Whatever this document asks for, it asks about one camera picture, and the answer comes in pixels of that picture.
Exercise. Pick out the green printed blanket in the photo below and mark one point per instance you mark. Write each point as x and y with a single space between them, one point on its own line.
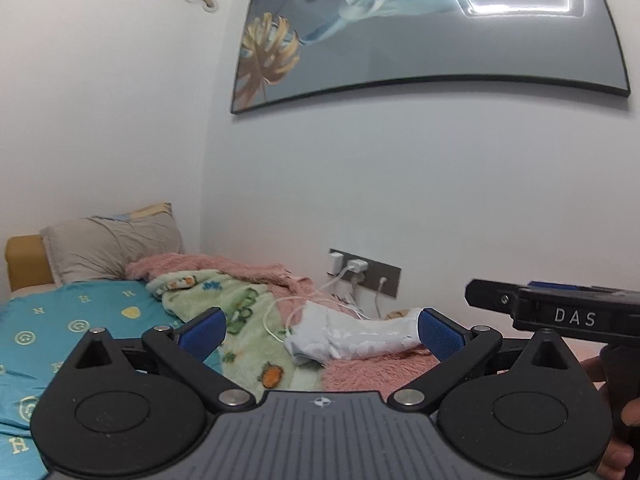
250 360

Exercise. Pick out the grey-beige pillow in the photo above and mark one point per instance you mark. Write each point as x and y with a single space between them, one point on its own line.
110 245

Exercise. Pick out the patterned pillow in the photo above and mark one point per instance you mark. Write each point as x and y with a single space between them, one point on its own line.
150 210

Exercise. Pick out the yellow headboard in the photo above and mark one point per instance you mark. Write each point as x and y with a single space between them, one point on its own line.
25 265

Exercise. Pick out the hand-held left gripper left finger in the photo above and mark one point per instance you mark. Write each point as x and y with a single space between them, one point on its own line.
202 333

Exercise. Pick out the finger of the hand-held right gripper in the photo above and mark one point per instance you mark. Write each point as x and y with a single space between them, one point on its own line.
490 296

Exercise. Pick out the person's right hand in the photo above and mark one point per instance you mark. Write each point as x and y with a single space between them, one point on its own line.
620 460

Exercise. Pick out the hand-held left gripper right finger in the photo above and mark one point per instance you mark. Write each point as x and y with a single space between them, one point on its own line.
440 333

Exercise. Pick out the pink fuzzy blanket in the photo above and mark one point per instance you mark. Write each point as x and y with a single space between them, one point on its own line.
240 267

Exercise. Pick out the grey wall outlet panel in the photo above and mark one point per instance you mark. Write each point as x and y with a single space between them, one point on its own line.
385 275

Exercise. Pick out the white charger plug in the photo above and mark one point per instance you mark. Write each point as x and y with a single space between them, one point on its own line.
336 263
357 265

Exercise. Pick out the framed wall painting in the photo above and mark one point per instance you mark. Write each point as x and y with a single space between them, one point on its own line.
425 35

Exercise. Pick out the white polo shirt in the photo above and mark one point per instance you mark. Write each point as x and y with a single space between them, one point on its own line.
350 340

